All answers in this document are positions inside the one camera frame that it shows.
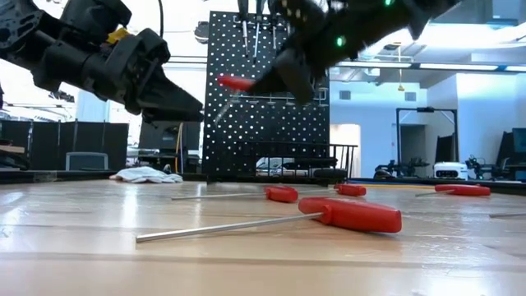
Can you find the black partition panel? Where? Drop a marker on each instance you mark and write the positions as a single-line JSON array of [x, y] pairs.
[[102, 144]]

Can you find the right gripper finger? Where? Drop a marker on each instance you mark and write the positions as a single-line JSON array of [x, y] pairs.
[[304, 84], [277, 74]]

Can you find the white box device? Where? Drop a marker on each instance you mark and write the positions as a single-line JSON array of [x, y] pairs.
[[450, 166]]

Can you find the white work gloves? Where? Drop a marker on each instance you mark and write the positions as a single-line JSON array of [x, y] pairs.
[[144, 174]]

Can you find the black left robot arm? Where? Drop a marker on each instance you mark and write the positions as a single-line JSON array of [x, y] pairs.
[[16, 24]]

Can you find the black gantry frame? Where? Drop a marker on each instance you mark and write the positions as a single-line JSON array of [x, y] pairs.
[[398, 135]]

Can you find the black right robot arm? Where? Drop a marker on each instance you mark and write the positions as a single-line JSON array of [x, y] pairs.
[[427, 12]]

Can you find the grey chair backrest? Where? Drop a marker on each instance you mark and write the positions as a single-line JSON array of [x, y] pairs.
[[86, 161]]

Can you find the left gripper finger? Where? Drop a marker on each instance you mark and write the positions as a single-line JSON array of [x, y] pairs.
[[172, 94], [172, 115]]

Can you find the black perforated pegboard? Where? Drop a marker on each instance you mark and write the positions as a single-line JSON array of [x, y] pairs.
[[267, 123]]

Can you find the black background robot arm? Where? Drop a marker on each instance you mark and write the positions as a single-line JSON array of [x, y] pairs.
[[478, 166], [400, 168]]

